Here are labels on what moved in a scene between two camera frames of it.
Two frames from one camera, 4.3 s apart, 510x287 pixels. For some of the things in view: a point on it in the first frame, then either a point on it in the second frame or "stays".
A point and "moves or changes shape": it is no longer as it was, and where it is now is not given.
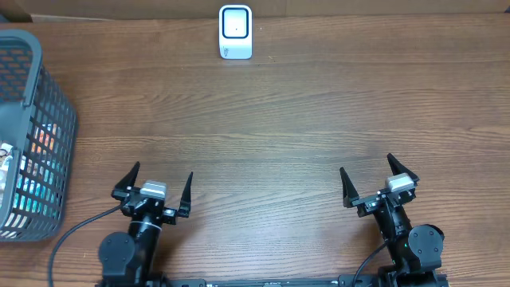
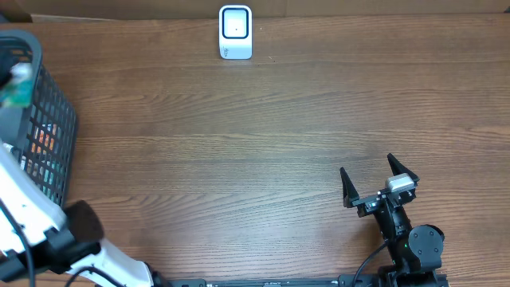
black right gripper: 368,204 stays
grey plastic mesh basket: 38,143 stays
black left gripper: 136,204 -> 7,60
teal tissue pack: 39,194 moves or changes shape
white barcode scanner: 235,32 stays
